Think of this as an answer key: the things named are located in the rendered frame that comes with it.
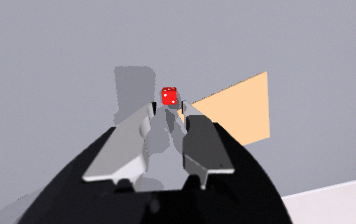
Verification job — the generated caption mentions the red die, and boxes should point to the red die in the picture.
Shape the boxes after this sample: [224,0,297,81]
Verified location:
[162,87,177,105]

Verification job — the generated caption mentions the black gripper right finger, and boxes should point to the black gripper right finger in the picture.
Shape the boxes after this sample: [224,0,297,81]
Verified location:
[181,100,293,224]

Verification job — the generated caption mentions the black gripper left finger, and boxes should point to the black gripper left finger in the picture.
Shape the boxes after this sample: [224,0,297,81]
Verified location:
[17,102,157,224]

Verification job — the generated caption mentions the peach flat mat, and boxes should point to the peach flat mat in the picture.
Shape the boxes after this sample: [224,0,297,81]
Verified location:
[191,71,269,145]

